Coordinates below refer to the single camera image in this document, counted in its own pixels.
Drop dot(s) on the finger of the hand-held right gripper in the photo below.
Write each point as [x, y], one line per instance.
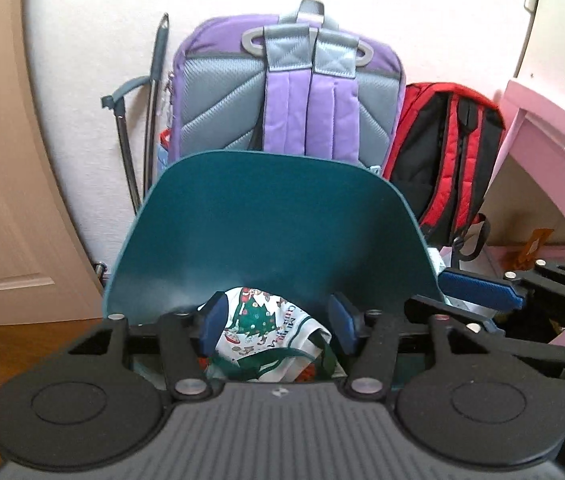
[477, 290]
[512, 342]

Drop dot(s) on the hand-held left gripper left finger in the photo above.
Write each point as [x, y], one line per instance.
[215, 322]

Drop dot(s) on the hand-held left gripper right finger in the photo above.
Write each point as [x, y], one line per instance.
[340, 322]

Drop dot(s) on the christmas print plastic bag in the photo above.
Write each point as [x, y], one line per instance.
[262, 320]

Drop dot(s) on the teal plastic bin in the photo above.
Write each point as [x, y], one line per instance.
[262, 220]

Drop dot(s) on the orange tag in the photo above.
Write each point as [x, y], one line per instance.
[538, 244]

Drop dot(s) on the red black backpack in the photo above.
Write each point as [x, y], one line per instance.
[442, 160]

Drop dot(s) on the pink desk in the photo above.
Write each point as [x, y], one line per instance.
[537, 120]

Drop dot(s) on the metal pole with grey grip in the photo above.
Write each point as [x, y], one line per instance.
[125, 135]

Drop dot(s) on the purple grey backpack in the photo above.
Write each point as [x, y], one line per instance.
[212, 85]

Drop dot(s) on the beige wooden door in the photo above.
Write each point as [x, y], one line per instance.
[2, 160]

